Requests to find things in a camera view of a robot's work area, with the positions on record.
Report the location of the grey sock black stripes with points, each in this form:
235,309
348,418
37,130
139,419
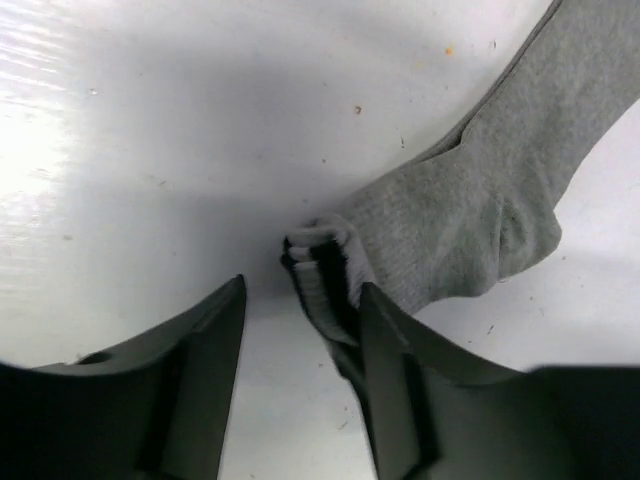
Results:
478,206

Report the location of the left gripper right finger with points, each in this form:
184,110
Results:
439,411

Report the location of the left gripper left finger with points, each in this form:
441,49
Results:
155,406

